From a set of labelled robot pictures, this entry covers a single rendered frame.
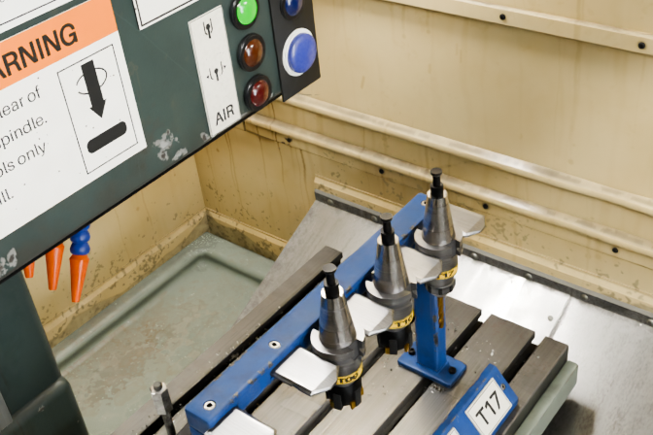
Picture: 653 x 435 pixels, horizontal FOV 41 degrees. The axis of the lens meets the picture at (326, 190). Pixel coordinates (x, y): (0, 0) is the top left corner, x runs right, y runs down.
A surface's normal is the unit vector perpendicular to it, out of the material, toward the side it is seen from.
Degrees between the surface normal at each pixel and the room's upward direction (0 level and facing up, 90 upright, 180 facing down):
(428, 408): 0
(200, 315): 0
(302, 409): 0
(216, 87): 90
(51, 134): 90
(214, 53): 90
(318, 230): 24
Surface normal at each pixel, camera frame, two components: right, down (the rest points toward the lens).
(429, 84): -0.61, 0.50
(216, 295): -0.10, -0.82
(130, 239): 0.79, 0.29
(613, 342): -0.34, -0.55
